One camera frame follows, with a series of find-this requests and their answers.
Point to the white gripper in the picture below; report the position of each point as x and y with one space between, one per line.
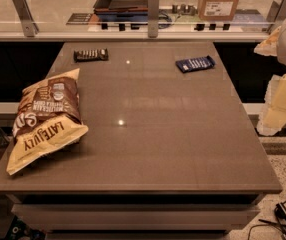
273 116

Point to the blue rxbar blueberry bar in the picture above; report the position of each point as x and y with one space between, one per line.
195 64

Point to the dark chocolate rxbar bar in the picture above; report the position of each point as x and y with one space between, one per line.
91 55

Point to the brown Late July chip bag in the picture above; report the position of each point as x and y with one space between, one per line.
48 119

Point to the cardboard box with label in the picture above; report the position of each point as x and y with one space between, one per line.
217 10

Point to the grey table drawer front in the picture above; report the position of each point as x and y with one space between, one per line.
135 217

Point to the middle metal glass bracket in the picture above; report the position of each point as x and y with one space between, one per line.
153 16

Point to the left metal glass bracket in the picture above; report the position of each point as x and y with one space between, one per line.
29 26

